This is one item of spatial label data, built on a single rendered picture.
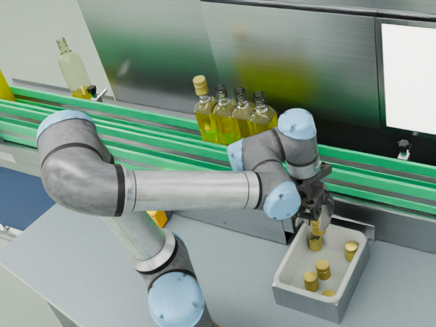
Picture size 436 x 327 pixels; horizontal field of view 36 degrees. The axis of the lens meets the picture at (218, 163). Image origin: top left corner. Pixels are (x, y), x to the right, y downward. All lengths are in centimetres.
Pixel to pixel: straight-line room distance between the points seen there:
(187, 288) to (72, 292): 56
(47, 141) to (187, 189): 27
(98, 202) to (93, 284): 77
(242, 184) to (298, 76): 58
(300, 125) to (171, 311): 47
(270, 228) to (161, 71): 61
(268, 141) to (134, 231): 34
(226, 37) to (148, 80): 42
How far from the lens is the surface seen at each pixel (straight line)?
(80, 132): 127
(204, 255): 188
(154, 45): 203
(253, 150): 138
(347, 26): 163
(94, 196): 118
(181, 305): 144
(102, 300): 189
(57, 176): 120
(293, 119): 140
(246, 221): 184
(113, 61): 219
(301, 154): 143
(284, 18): 169
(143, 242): 146
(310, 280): 169
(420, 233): 176
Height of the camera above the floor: 217
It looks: 42 degrees down
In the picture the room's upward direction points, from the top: 16 degrees counter-clockwise
